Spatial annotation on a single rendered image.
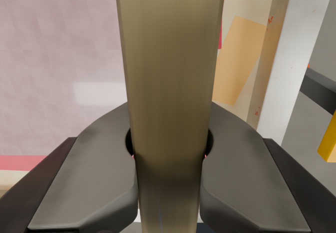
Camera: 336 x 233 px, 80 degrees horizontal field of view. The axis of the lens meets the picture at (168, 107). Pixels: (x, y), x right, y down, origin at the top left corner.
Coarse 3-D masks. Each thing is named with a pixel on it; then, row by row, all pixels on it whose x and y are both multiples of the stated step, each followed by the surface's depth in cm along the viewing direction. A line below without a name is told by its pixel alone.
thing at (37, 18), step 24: (0, 0) 22; (24, 0) 22; (48, 0) 22; (72, 0) 22; (96, 0) 22; (0, 24) 23; (24, 24) 23; (48, 24) 23; (72, 24) 23; (96, 24) 23; (0, 48) 25; (24, 48) 25; (48, 48) 25; (72, 48) 24; (96, 48) 24; (120, 48) 24
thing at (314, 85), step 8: (312, 72) 46; (304, 80) 45; (312, 80) 43; (320, 80) 42; (328, 80) 42; (304, 88) 45; (312, 88) 43; (320, 88) 40; (328, 88) 38; (312, 96) 43; (320, 96) 40; (328, 96) 38; (320, 104) 40; (328, 104) 38; (328, 128) 32; (328, 136) 32; (320, 144) 34; (328, 144) 32; (320, 152) 34; (328, 152) 32; (328, 160) 33
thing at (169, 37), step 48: (144, 0) 5; (192, 0) 5; (144, 48) 6; (192, 48) 6; (144, 96) 6; (192, 96) 6; (144, 144) 7; (192, 144) 7; (144, 192) 9; (192, 192) 9
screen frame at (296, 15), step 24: (288, 0) 19; (312, 0) 19; (288, 24) 20; (312, 24) 20; (264, 48) 23; (288, 48) 21; (312, 48) 21; (264, 72) 23; (288, 72) 22; (264, 96) 23; (288, 96) 23; (264, 120) 25; (288, 120) 25; (0, 192) 37
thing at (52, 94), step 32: (0, 64) 26; (32, 64) 26; (64, 64) 25; (96, 64) 25; (0, 96) 28; (32, 96) 28; (64, 96) 28; (96, 96) 28; (0, 128) 30; (32, 128) 30; (64, 128) 30; (0, 160) 34; (32, 160) 34
